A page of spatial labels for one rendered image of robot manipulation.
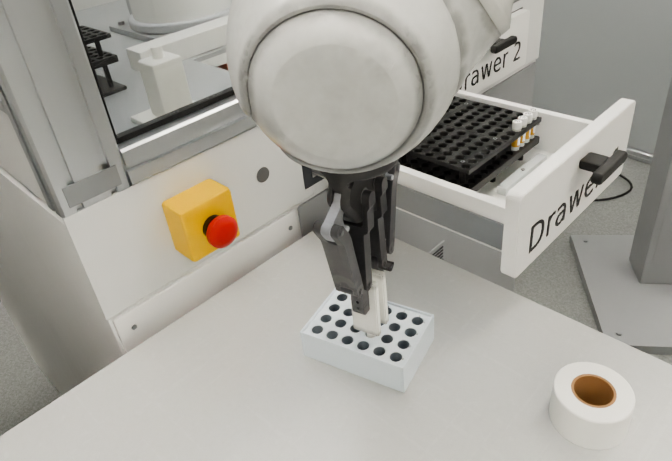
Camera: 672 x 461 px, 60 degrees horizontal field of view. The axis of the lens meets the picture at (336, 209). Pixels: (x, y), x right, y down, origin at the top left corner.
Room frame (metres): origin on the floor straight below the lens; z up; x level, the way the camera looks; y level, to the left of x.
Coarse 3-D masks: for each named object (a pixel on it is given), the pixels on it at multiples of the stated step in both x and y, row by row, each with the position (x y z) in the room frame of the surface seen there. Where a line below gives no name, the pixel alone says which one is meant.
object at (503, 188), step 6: (534, 156) 0.70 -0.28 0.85; (540, 156) 0.69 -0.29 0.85; (546, 156) 0.69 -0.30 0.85; (528, 162) 0.68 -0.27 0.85; (534, 162) 0.68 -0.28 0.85; (540, 162) 0.68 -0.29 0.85; (522, 168) 0.66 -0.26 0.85; (528, 168) 0.67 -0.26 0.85; (534, 168) 0.67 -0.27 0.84; (516, 174) 0.65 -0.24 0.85; (522, 174) 0.65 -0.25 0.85; (504, 180) 0.64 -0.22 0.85; (510, 180) 0.64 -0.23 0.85; (516, 180) 0.64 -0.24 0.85; (498, 186) 0.63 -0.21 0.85; (504, 186) 0.63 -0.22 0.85; (510, 186) 0.63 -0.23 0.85; (498, 192) 0.63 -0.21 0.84; (504, 192) 0.62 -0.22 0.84
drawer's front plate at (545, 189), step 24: (600, 120) 0.63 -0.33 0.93; (624, 120) 0.65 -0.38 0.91; (576, 144) 0.57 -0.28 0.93; (600, 144) 0.61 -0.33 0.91; (624, 144) 0.67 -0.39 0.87; (552, 168) 0.53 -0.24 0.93; (576, 168) 0.57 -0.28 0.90; (528, 192) 0.49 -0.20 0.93; (552, 192) 0.53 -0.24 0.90; (600, 192) 0.63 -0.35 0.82; (528, 216) 0.49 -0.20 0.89; (576, 216) 0.58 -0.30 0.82; (504, 240) 0.49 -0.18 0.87; (528, 240) 0.50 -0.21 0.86; (552, 240) 0.54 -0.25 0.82; (504, 264) 0.49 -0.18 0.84; (528, 264) 0.50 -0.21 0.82
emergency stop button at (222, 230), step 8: (224, 216) 0.56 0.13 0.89; (216, 224) 0.55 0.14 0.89; (224, 224) 0.55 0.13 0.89; (232, 224) 0.56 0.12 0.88; (208, 232) 0.55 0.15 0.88; (216, 232) 0.54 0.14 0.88; (224, 232) 0.55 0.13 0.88; (232, 232) 0.56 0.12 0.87; (208, 240) 0.54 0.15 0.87; (216, 240) 0.54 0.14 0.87; (224, 240) 0.55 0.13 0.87; (232, 240) 0.56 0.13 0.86
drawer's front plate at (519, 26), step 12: (516, 12) 1.11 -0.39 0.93; (528, 12) 1.12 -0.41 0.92; (516, 24) 1.09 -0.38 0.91; (528, 24) 1.12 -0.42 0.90; (504, 36) 1.06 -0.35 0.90; (516, 48) 1.09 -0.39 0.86; (480, 60) 1.01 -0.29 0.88; (492, 60) 1.04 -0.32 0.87; (516, 60) 1.10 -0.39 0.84; (480, 72) 1.01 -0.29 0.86; (492, 72) 1.04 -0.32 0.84; (504, 72) 1.07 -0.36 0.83; (468, 84) 0.98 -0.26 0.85; (480, 84) 1.01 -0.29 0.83
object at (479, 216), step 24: (456, 96) 0.84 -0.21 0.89; (480, 96) 0.82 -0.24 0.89; (552, 120) 0.72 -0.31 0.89; (576, 120) 0.70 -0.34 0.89; (552, 144) 0.72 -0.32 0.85; (408, 168) 0.62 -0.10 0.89; (408, 192) 0.61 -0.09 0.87; (432, 192) 0.58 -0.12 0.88; (456, 192) 0.56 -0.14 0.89; (480, 192) 0.64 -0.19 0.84; (432, 216) 0.58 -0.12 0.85; (456, 216) 0.56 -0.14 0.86; (480, 216) 0.53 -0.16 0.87; (504, 216) 0.51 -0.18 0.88; (480, 240) 0.53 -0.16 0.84
